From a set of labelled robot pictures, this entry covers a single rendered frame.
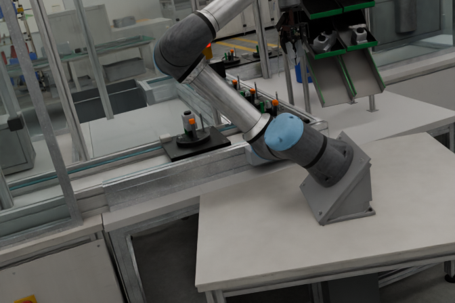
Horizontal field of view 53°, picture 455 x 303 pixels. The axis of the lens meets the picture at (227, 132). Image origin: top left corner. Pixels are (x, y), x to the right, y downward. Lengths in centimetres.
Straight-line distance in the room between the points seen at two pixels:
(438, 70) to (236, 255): 206
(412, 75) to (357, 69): 88
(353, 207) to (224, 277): 42
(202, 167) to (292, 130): 50
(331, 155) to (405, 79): 160
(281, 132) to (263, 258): 35
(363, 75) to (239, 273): 115
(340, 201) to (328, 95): 72
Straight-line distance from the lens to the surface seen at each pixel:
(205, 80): 138
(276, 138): 130
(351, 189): 133
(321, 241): 129
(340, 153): 137
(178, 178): 167
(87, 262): 171
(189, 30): 126
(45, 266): 171
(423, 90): 297
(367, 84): 204
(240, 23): 1129
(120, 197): 167
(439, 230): 134
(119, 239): 166
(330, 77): 200
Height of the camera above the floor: 159
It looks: 20 degrees down
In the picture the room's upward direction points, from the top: 11 degrees counter-clockwise
